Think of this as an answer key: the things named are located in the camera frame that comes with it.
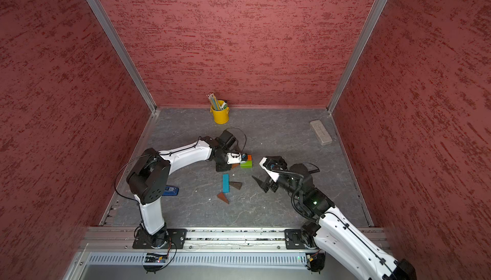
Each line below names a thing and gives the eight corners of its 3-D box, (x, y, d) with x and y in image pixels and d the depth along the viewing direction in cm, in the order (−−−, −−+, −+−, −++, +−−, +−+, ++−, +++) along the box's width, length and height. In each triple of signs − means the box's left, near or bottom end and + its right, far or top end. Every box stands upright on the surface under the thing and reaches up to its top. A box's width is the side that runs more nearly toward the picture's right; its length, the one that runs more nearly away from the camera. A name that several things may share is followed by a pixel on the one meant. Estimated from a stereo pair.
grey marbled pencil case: (321, 146, 106) (323, 142, 103) (308, 124, 116) (309, 121, 113) (331, 143, 107) (333, 140, 104) (317, 122, 117) (319, 119, 114)
